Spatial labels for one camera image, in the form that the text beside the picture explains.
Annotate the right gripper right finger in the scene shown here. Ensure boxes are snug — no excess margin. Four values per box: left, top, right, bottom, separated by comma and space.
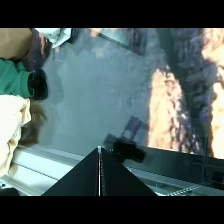
100, 146, 158, 197

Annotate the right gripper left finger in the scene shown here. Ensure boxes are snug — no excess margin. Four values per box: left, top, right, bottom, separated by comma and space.
42, 146, 101, 197

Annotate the cream garment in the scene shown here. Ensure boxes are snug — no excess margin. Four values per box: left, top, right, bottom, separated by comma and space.
0, 94, 33, 178

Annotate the green garment with black cuff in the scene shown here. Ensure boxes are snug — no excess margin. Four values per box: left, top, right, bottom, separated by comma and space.
0, 58, 49, 101

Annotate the white garment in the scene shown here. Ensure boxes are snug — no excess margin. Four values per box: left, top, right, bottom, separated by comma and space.
34, 28, 73, 49

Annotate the tan garment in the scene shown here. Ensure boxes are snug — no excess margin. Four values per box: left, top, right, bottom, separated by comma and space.
0, 28, 34, 61

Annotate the silver frame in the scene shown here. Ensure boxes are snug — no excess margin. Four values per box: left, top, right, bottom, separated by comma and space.
0, 144, 224, 197

